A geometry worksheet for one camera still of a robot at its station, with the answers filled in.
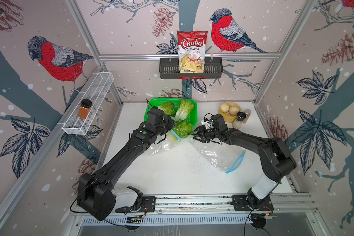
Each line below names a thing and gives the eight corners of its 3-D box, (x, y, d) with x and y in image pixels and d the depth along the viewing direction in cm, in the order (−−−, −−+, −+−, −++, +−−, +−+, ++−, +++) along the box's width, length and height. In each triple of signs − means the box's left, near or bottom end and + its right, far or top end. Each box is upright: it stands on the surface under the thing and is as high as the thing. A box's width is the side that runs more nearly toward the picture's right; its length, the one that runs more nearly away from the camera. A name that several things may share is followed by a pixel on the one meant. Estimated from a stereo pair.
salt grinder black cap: (233, 129, 106) (238, 119, 97) (231, 121, 110) (235, 111, 101) (242, 129, 106) (247, 119, 97) (239, 121, 110) (245, 111, 101)
